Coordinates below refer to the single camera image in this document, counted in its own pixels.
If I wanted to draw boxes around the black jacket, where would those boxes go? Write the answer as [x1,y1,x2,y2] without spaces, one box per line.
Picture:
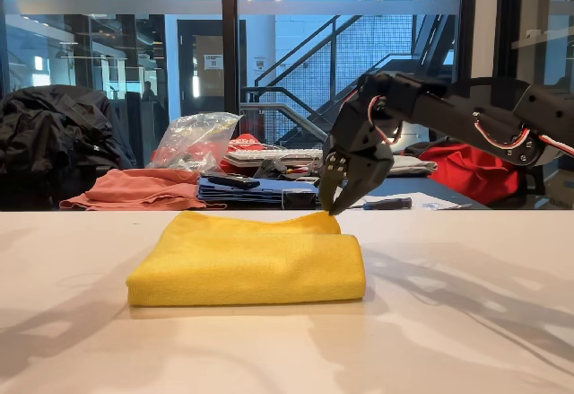
[0,84,135,212]

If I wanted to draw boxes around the dark door with paper sign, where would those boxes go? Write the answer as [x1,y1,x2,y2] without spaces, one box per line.
[177,20,248,117]

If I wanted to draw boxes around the black screwdriver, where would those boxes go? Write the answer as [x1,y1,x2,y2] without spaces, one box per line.
[352,197,413,212]

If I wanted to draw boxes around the black keypad phone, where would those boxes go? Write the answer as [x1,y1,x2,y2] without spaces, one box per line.
[201,173,261,190]

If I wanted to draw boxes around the black metal staircase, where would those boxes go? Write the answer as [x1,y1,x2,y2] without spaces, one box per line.
[241,0,463,153]

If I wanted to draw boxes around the salmon orange shirt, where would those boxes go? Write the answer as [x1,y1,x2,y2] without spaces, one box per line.
[59,168,228,213]

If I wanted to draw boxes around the clear plastic bag of parts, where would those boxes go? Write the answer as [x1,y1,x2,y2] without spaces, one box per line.
[147,113,243,174]

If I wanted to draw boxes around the dark rectangular table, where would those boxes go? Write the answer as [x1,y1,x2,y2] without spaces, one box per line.
[343,177,490,211]

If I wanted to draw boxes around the red printed cloth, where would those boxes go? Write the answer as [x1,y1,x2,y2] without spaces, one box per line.
[219,133,265,175]

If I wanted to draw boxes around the dark grey garment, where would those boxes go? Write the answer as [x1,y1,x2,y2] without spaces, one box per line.
[401,137,454,158]

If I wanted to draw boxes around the folded beige cloth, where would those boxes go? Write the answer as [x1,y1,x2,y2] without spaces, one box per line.
[380,155,439,178]

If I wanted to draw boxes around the crumpled black plastic bag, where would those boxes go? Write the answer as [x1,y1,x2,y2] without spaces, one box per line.
[253,159,288,182]

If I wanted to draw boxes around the blue plastic folder stack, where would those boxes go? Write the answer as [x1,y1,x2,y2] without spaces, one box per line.
[196,176,331,210]

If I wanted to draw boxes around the black mesh office chair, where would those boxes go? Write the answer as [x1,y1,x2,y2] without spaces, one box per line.
[429,128,546,209]

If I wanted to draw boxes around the red fabric bag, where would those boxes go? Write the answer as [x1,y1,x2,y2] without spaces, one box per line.
[416,142,521,206]

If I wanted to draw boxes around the white lined paper sheet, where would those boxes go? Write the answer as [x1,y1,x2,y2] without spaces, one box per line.
[320,180,472,212]

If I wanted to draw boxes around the white computer keyboard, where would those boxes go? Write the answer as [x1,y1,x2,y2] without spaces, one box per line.
[223,148,324,170]

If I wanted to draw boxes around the yellow microfiber towel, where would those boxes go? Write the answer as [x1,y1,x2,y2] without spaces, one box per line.
[125,211,368,309]

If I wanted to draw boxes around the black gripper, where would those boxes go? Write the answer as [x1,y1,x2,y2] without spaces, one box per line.
[318,96,396,216]

